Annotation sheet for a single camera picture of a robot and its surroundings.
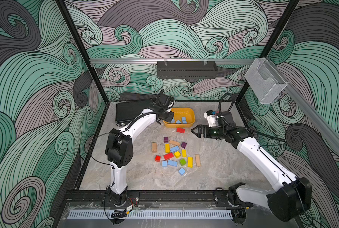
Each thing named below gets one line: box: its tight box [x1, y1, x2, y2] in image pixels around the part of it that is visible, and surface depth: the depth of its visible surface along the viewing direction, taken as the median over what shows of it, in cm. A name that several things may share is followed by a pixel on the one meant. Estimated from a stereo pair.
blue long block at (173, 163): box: [167, 159, 178, 167], surface depth 87 cm
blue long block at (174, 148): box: [169, 145, 180, 153], surface depth 92 cm
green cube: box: [179, 158, 187, 166], surface depth 87 cm
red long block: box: [163, 152, 174, 161], surface depth 90 cm
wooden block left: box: [151, 142, 158, 153], surface depth 93 cm
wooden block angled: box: [169, 139, 181, 147], surface depth 97 cm
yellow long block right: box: [187, 156, 194, 168], surface depth 87 cm
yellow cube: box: [174, 151, 181, 159], surface depth 89 cm
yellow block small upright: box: [181, 149, 187, 158], surface depth 91 cm
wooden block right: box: [195, 153, 201, 167], surface depth 89 cm
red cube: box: [154, 154, 161, 162], surface depth 89 cm
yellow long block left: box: [164, 143, 171, 154], surface depth 94 cm
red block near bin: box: [176, 127, 186, 134], surface depth 103 cm
